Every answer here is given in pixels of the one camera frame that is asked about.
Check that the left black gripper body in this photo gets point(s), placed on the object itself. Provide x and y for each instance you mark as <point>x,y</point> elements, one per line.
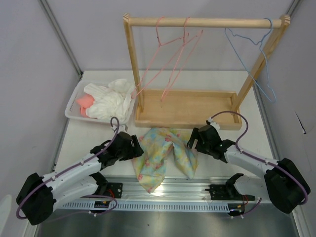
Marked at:
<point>126,154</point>

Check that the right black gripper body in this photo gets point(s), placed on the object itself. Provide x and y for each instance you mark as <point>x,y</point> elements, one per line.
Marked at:
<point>202,146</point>

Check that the floral pastel skirt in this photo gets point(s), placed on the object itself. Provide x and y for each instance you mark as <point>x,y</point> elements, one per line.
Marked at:
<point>157,144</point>

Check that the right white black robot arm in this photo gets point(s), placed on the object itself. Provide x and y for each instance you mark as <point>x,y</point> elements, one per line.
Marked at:
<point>280,182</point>

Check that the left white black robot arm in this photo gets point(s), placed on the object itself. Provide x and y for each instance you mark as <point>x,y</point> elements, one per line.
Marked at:
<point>40,196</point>

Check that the wooden hanger rack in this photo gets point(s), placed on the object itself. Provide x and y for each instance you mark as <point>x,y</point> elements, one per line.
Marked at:
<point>186,109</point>

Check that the white crumpled garment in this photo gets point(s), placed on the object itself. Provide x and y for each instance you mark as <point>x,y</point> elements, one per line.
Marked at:
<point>113,100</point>

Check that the pink garment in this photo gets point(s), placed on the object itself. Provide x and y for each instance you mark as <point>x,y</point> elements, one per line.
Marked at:
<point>85,102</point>

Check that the white plastic basket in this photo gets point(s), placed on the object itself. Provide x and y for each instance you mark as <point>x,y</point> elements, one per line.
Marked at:
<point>73,109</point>

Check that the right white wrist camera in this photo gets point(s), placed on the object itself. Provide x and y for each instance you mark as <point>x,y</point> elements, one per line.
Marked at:
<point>211,122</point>

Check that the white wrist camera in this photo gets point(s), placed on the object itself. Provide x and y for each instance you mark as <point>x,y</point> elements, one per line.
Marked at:
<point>211,122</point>
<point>120,128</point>

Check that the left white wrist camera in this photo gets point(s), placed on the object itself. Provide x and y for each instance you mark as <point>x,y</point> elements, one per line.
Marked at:
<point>120,128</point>

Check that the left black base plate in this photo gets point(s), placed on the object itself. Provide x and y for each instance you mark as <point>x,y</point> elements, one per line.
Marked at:
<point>114,190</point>

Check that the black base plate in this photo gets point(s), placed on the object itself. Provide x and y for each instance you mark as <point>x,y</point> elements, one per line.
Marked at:
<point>224,192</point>
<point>114,190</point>

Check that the aluminium mounting rail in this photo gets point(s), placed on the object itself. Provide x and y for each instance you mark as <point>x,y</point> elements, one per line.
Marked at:
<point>171,189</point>

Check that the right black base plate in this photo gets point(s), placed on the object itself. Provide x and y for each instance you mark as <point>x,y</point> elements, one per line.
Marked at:
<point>224,192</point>

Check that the left pink wire hanger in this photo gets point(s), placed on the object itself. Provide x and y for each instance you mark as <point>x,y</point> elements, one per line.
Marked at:
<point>134,94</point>

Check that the pink wire hanger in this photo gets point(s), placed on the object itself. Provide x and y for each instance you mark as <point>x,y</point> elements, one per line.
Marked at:
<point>186,41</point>
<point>134,94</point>

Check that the white slotted cable duct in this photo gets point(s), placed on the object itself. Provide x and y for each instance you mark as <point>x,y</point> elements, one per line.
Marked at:
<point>148,206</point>

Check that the right pink wire hanger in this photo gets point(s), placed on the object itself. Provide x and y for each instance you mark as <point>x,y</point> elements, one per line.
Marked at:
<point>186,41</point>

